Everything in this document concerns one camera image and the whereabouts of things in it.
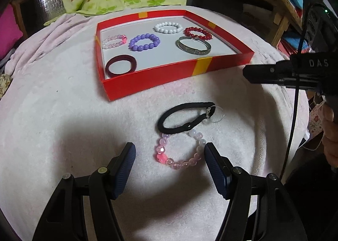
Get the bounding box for dark red bangle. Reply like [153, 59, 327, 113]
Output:
[106, 56, 137, 76]

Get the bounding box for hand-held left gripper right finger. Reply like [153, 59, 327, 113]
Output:
[204, 143, 308, 241]

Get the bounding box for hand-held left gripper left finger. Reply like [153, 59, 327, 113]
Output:
[32, 142, 136, 241]

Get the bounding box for black cable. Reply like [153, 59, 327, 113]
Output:
[278, 0, 328, 183]

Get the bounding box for silver metal bangle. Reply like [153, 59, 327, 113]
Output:
[176, 36, 212, 57]

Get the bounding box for large pink bead bracelet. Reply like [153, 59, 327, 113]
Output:
[154, 130, 208, 171]

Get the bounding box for black hair tie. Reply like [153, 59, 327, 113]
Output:
[158, 102, 225, 134]

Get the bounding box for white bead bracelet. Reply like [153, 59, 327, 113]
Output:
[154, 22, 183, 34]

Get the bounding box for floral paper bag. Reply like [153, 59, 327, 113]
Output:
[308, 98, 326, 136]

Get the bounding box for wooden chair frame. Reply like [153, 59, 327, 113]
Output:
[11, 0, 35, 38]

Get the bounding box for red shallow box tray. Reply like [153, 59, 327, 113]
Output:
[95, 10, 255, 101]

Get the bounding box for floral patterned cloth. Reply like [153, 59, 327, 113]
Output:
[0, 73, 14, 99]

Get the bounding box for person's right hand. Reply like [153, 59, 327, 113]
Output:
[321, 96, 338, 167]

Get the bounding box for purple bead bracelet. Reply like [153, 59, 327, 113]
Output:
[129, 34, 161, 51]

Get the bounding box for grey blanket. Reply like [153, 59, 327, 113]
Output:
[0, 46, 19, 70]

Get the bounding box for magenta pillow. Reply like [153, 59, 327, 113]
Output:
[0, 3, 24, 59]

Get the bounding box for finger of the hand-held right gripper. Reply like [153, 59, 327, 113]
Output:
[243, 59, 293, 90]

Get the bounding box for red bead bracelet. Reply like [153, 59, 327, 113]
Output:
[183, 27, 212, 41]

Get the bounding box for small pink bead bracelet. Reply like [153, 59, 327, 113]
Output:
[102, 34, 127, 50]

